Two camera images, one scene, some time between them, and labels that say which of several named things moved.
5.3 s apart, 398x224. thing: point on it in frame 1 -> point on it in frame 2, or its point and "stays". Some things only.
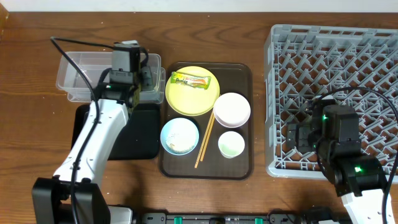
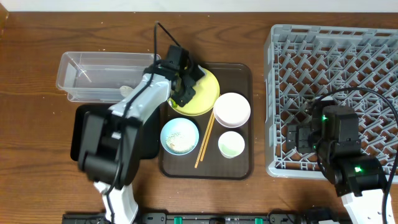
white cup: (231, 144) stays
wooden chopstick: (204, 140) stays
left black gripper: (146, 73) -> (189, 94)
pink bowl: (231, 110) stays
